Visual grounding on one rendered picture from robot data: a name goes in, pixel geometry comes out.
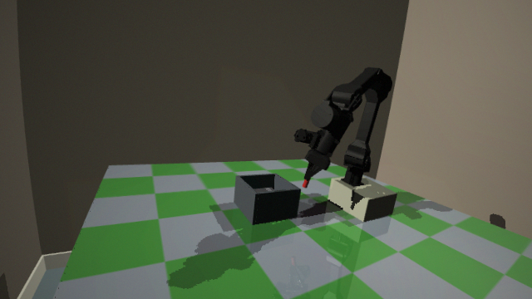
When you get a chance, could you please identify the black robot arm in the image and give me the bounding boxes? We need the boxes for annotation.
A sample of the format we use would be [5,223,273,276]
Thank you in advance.
[294,67,392,187]

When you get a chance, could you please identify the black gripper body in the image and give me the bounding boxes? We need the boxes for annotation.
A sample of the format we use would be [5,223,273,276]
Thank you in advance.
[305,129,342,170]

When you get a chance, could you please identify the red peg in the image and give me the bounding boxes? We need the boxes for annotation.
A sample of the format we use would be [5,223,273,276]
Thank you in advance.
[303,178,311,188]

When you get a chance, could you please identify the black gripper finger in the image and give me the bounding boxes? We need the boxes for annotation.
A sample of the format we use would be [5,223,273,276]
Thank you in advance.
[304,161,323,180]

